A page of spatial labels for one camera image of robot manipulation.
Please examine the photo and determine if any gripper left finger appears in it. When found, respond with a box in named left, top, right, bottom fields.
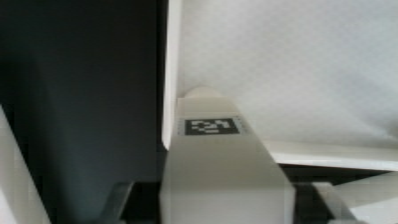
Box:
left=96, top=182, right=133, bottom=224

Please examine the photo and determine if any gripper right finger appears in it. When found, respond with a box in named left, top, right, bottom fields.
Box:
left=313, top=182, right=362, bottom=224

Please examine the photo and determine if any white desk leg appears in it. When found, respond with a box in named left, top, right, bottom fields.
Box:
left=160, top=87, right=295, bottom=224

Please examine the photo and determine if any white desk top tray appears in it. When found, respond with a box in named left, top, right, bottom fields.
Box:
left=163, top=0, right=398, bottom=171

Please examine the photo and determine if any white front fence bar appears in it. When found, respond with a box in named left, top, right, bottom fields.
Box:
left=332, top=172, right=398, bottom=224

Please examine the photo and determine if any white left fence block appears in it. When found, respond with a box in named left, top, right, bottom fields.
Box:
left=0, top=107, right=52, bottom=224

